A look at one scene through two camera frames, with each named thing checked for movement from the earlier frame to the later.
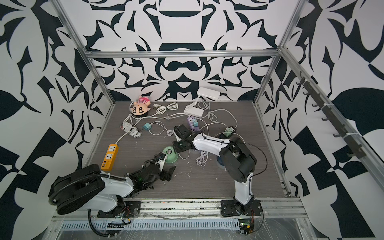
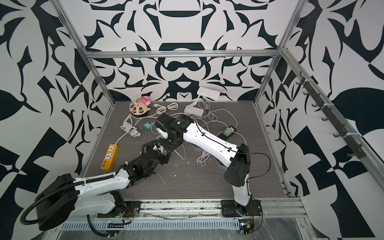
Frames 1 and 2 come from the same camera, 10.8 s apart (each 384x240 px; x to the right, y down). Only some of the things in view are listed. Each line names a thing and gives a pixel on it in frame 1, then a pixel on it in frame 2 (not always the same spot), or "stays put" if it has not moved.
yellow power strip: [110, 158] stays put
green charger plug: [227, 130] stays put
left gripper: [165, 176] to [165, 158]
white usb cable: [201, 160] stays put
